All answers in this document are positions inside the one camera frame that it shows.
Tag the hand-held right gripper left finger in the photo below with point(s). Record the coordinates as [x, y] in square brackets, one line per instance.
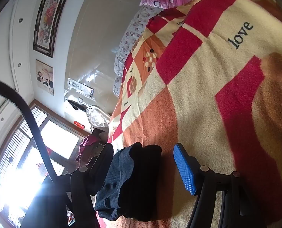
[100, 163]

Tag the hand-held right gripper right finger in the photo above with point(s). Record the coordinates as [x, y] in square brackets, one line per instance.
[185, 171]

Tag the black pants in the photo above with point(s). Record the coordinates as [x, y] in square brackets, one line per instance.
[131, 182]

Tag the maroon cloth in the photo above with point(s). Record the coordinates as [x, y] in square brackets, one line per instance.
[87, 146]

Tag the white ornate chair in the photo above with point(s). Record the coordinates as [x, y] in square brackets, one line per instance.
[98, 117]

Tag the wooden lattice window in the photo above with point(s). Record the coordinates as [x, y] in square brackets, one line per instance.
[17, 147]

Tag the red orange printed blanket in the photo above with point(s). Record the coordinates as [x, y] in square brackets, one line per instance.
[202, 87]

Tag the white floral pillow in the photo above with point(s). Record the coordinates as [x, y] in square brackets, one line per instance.
[138, 26]
[122, 76]

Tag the framed floral picture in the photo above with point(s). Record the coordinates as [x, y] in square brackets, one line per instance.
[51, 16]

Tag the red wall sign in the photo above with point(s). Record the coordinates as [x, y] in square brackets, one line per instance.
[79, 125]

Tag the wall calendar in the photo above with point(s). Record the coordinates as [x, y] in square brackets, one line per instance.
[80, 86]

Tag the wall poster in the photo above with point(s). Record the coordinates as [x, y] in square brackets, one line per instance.
[44, 77]

